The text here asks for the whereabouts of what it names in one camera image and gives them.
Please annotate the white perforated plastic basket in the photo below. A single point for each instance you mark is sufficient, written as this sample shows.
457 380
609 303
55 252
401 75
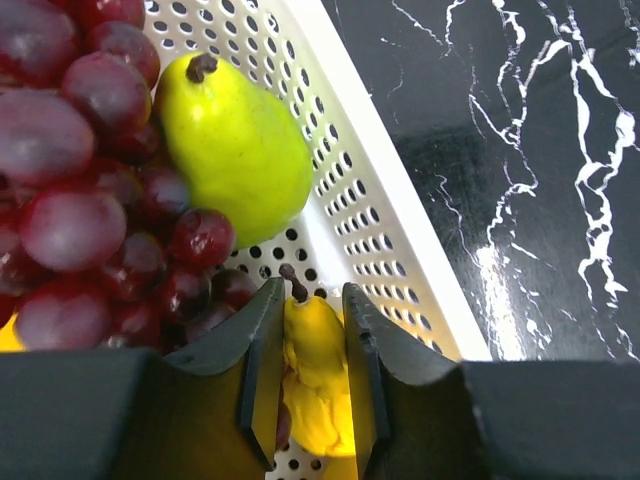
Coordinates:
364 223

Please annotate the yellow pear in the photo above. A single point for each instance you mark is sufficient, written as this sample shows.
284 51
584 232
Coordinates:
316 384

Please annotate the red grape bunch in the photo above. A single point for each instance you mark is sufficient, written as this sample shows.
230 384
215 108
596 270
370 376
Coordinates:
99 246

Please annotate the green pear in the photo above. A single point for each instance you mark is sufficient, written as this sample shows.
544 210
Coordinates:
236 143

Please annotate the yellow lemon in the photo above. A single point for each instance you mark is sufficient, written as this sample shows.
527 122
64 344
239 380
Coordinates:
9 339

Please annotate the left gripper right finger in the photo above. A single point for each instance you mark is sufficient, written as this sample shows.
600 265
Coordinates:
419 415

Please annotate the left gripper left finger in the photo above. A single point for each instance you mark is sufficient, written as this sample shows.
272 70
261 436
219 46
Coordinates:
207 411

